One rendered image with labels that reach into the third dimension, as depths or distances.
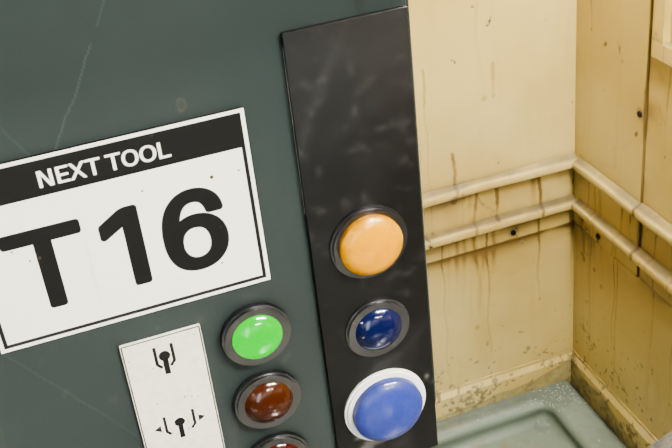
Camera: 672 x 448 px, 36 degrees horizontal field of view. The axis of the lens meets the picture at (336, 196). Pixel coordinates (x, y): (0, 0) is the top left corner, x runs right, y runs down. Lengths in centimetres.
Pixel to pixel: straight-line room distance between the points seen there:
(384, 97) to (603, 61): 127
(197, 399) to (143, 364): 3
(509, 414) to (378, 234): 159
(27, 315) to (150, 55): 10
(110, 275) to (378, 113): 11
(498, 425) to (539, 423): 8
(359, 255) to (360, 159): 4
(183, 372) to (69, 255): 7
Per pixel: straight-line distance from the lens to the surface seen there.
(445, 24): 156
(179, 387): 40
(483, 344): 189
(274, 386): 41
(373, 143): 37
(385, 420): 43
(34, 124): 34
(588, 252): 183
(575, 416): 195
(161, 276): 37
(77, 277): 37
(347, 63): 35
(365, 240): 38
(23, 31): 33
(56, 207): 35
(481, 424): 194
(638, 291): 172
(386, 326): 40
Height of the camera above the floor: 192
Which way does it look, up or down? 29 degrees down
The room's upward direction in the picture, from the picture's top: 7 degrees counter-clockwise
